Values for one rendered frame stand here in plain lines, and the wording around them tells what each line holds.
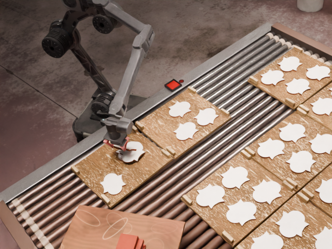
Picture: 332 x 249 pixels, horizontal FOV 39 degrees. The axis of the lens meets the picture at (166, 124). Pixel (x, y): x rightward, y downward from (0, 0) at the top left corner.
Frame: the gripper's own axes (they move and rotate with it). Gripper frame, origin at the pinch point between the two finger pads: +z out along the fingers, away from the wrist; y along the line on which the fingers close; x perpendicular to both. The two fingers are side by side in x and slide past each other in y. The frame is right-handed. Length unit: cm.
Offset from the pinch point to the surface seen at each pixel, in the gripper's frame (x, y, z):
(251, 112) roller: -57, -51, 14
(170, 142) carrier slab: -20.6, -17.6, 11.7
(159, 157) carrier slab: -9.2, -16.8, 11.5
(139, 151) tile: -7.3, -6.5, 8.5
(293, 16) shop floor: -288, -22, 108
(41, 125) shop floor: -75, 143, 106
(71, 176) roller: 15.7, 22.7, 13.5
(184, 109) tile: -44.5, -15.8, 10.9
